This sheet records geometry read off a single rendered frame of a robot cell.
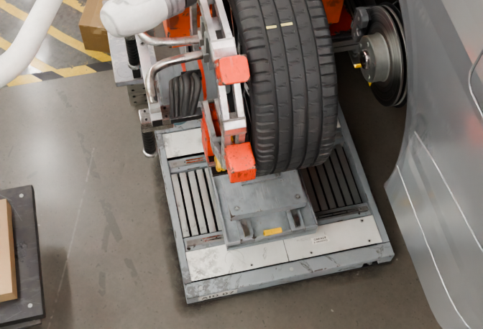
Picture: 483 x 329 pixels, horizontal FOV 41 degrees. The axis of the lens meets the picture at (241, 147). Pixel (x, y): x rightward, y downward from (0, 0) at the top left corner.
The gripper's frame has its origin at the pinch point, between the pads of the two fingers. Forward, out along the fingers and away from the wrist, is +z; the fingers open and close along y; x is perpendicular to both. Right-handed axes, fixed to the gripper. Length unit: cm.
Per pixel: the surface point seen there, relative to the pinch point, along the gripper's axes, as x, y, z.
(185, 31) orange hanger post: -46, -47, 9
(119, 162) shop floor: -108, -65, -21
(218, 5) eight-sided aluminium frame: -7.7, 0.2, -7.7
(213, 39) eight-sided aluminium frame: -11.1, 8.4, -15.9
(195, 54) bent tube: -20.2, 0.0, -16.8
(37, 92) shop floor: -95, -116, -32
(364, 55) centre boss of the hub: -35, 17, 35
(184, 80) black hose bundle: -20.0, 8.3, -26.1
